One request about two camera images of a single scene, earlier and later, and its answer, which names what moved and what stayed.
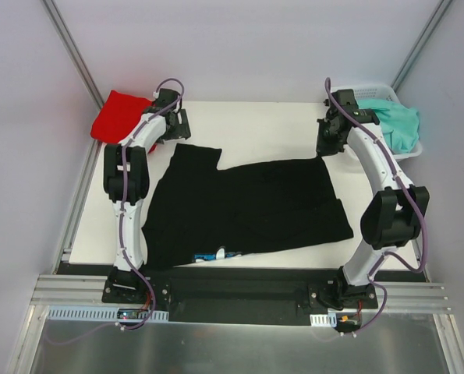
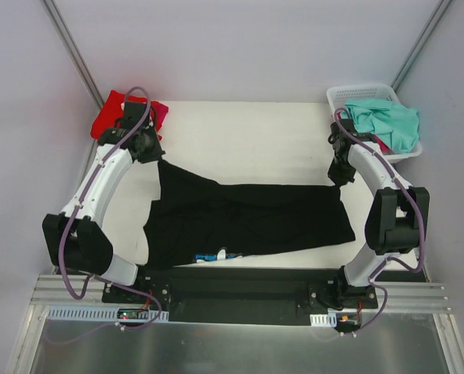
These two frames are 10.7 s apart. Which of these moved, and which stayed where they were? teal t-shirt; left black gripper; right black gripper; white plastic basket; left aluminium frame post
Moved: left black gripper; right black gripper
Stayed: white plastic basket; left aluminium frame post; teal t-shirt
